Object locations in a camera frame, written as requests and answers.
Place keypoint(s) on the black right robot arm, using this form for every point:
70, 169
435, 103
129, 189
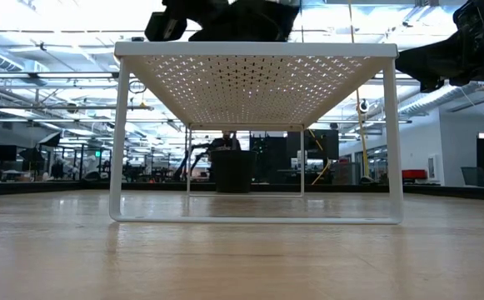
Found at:
483, 37

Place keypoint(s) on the white round ceiling camera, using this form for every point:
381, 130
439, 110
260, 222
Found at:
363, 106

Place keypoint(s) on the black table edge rail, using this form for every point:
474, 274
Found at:
433, 191

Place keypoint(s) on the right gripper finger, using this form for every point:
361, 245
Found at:
416, 66

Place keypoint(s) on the black studio lamp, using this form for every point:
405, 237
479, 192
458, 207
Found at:
52, 139

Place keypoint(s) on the black computer monitor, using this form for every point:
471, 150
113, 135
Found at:
1, 153

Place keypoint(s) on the black plant pot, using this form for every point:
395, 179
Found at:
233, 171

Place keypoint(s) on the white perforated metal shelf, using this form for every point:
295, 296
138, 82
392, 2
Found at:
250, 50

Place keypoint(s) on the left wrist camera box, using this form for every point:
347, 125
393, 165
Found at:
164, 27

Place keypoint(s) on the red box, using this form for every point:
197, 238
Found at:
414, 174

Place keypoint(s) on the person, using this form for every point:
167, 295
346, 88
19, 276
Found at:
225, 143

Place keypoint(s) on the black neighbouring robot arm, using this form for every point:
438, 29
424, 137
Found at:
202, 146

